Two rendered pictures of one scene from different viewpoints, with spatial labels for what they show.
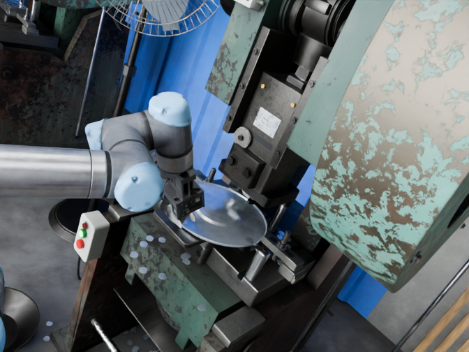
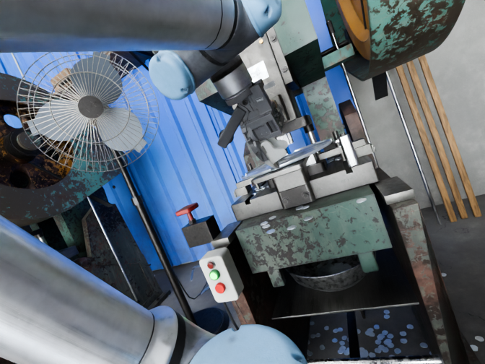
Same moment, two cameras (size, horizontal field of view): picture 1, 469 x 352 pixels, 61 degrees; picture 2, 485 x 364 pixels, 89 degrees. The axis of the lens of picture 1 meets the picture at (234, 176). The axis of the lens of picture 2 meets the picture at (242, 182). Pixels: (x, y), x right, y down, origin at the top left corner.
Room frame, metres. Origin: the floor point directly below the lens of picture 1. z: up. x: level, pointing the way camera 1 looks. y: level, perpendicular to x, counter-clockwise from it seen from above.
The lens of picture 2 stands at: (0.22, 0.29, 0.85)
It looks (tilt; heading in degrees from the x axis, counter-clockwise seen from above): 6 degrees down; 349
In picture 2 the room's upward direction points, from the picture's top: 22 degrees counter-clockwise
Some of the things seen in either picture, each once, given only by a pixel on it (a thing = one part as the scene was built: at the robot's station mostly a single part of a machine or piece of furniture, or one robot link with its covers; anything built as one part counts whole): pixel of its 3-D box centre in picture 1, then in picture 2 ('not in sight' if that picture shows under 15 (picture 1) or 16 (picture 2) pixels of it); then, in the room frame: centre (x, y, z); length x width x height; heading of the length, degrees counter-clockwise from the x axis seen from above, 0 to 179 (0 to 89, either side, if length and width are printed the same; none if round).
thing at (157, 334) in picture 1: (197, 311); (335, 272); (1.06, -0.07, 0.31); 0.43 x 0.42 x 0.01; 57
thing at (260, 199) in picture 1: (257, 183); (283, 133); (1.05, -0.07, 0.86); 0.20 x 0.16 x 0.05; 57
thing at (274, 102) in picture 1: (272, 130); (262, 84); (1.02, -0.04, 1.04); 0.17 x 0.15 x 0.30; 147
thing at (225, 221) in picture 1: (218, 211); (284, 159); (0.95, 0.00, 0.79); 0.29 x 0.29 x 0.01
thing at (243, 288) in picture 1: (232, 232); (302, 183); (1.05, -0.07, 0.68); 0.45 x 0.30 x 0.06; 57
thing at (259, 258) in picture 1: (257, 262); (348, 149); (0.85, -0.15, 0.75); 0.03 x 0.03 x 0.10; 57
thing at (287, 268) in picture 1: (283, 248); (342, 144); (0.96, -0.21, 0.76); 0.17 x 0.06 x 0.10; 57
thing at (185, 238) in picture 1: (197, 235); (291, 183); (0.90, 0.03, 0.72); 0.25 x 0.14 x 0.14; 147
